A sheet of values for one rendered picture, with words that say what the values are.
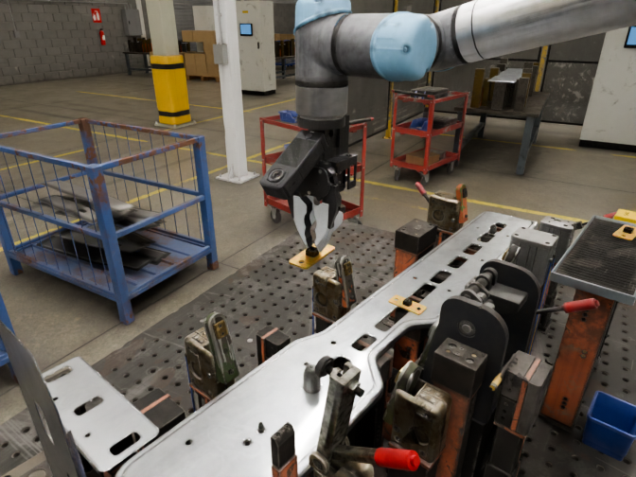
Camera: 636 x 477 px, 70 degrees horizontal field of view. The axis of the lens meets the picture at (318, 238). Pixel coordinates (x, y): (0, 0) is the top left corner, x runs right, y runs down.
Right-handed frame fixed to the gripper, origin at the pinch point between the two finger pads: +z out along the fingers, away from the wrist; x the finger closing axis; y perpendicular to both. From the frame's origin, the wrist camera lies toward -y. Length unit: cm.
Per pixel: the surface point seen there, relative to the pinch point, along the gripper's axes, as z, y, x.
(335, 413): 10.8, -18.5, -16.9
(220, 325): 17.2, -8.2, 14.3
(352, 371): 5.6, -16.2, -17.6
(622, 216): 10, 75, -41
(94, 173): 36, 60, 176
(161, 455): 27.3, -27.4, 8.3
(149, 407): 29.3, -21.5, 19.8
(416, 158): 96, 394, 145
